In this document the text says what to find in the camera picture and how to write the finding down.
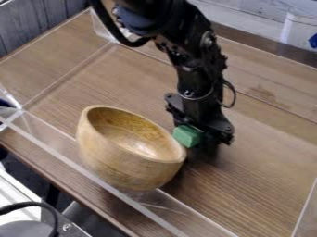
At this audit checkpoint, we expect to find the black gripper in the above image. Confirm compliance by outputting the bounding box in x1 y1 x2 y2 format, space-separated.
164 67 235 145

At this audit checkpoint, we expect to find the green rectangular block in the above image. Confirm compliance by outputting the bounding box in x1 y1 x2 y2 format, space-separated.
172 125 203 148

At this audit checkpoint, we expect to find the brown wooden bowl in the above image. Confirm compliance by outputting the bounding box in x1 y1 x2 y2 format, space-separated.
76 105 187 191

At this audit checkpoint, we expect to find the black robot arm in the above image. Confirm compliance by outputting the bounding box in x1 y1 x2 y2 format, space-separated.
88 0 234 144

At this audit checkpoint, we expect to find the white container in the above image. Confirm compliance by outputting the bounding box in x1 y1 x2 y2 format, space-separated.
279 10 317 53

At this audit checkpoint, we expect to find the clear acrylic tray wall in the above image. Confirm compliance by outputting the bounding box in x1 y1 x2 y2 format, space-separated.
0 12 317 237

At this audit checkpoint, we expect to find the black cable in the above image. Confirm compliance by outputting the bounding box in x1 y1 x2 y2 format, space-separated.
0 201 59 237

